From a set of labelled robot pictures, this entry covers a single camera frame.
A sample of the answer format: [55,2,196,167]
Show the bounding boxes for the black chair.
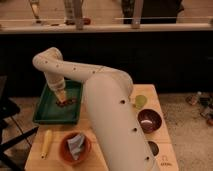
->
[0,75,39,171]

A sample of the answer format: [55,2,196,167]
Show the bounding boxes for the dark round lid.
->
[148,141,159,156]

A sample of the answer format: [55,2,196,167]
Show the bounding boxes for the green cup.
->
[135,95,147,109]

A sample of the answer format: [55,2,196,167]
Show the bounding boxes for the orange bowl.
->
[59,132,91,166]

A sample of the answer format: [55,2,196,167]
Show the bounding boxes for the dark purple bowl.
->
[137,109,162,134]

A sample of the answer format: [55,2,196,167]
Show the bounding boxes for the green plastic tray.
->
[33,80,82,124]

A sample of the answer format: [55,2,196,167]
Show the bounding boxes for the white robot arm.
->
[32,47,160,171]

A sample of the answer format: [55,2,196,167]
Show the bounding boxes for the dark red grape bunch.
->
[56,98,77,107]

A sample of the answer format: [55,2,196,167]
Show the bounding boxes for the grey crumpled cloth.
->
[67,133,85,160]

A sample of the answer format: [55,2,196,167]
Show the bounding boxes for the yellow corn cob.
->
[41,130,53,158]

